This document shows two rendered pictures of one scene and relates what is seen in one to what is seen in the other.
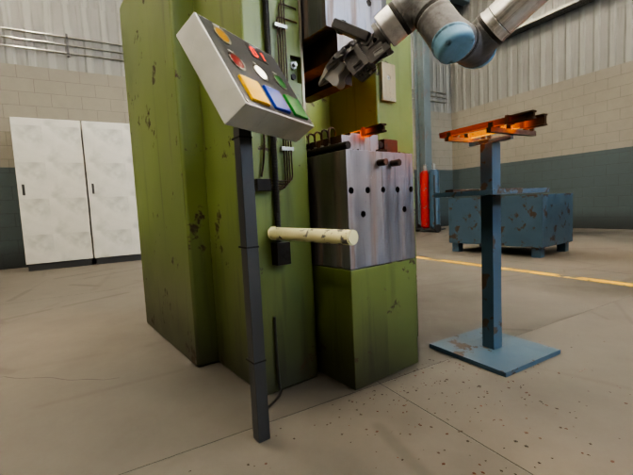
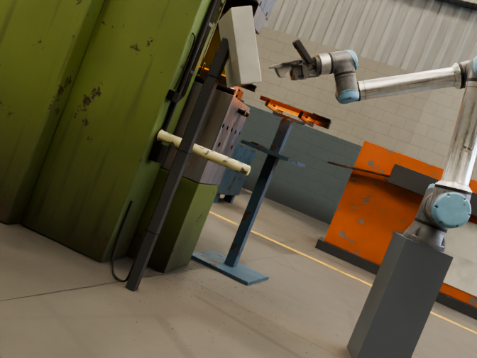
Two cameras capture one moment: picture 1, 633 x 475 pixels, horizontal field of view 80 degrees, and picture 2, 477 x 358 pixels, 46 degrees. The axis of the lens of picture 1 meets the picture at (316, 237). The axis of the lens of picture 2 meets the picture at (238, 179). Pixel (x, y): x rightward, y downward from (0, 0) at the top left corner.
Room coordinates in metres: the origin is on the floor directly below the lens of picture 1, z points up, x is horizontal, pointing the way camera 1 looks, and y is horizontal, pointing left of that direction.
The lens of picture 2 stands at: (-0.78, 1.48, 0.70)
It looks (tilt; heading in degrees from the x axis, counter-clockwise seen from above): 3 degrees down; 320
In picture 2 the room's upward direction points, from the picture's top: 22 degrees clockwise
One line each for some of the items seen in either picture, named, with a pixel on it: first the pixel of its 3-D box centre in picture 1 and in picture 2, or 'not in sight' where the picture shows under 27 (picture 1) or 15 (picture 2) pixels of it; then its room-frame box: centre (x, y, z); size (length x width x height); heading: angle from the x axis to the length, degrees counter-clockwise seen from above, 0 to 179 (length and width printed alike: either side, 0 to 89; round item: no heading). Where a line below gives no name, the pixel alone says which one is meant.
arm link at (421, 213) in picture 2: not in sight; (439, 206); (0.62, -0.85, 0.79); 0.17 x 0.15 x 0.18; 134
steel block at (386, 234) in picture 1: (337, 209); (177, 123); (1.73, -0.10, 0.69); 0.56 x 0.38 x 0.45; 37
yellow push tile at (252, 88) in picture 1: (253, 91); not in sight; (0.97, 0.14, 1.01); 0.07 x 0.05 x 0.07; 152
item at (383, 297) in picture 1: (342, 307); (145, 206); (1.73, -0.10, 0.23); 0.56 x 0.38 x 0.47; 37
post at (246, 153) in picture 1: (251, 267); (179, 165); (1.13, 0.20, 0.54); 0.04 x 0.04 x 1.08; 37
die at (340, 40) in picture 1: (323, 65); (221, 7); (1.69, -0.07, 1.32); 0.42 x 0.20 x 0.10; 37
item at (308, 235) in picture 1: (307, 235); (203, 152); (1.24, 0.03, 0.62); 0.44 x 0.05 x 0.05; 37
